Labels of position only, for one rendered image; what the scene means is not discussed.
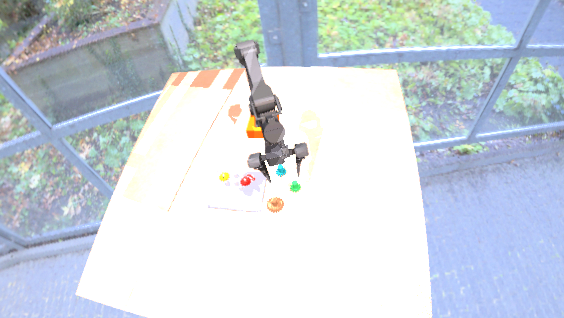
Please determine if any red gear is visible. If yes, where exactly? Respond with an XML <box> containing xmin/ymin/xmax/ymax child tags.
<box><xmin>240</xmin><ymin>177</ymin><xmax>251</xmax><ymax>187</ymax></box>

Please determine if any green gear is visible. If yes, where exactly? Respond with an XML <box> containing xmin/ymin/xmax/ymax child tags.
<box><xmin>290</xmin><ymin>180</ymin><xmax>301</xmax><ymax>193</ymax></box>

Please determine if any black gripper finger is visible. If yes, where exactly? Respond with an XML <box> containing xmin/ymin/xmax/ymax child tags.
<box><xmin>296</xmin><ymin>157</ymin><xmax>305</xmax><ymax>177</ymax></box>
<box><xmin>253</xmin><ymin>161</ymin><xmax>271</xmax><ymax>183</ymax></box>

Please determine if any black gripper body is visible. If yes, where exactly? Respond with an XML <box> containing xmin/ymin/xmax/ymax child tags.
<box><xmin>247</xmin><ymin>136</ymin><xmax>309</xmax><ymax>169</ymax></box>

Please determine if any cyan gear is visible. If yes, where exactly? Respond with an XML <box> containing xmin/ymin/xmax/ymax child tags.
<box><xmin>276</xmin><ymin>165</ymin><xmax>287</xmax><ymax>177</ymax></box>

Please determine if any yellow gear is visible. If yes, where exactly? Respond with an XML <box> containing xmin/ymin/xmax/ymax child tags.
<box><xmin>219</xmin><ymin>172</ymin><xmax>230</xmax><ymax>182</ymax></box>

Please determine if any tan toothed gear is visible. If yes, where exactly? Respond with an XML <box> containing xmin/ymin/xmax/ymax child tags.
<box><xmin>266</xmin><ymin>197</ymin><xmax>284</xmax><ymax>213</ymax></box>

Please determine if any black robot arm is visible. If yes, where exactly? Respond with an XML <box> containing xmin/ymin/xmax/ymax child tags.
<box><xmin>233</xmin><ymin>40</ymin><xmax>290</xmax><ymax>167</ymax></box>

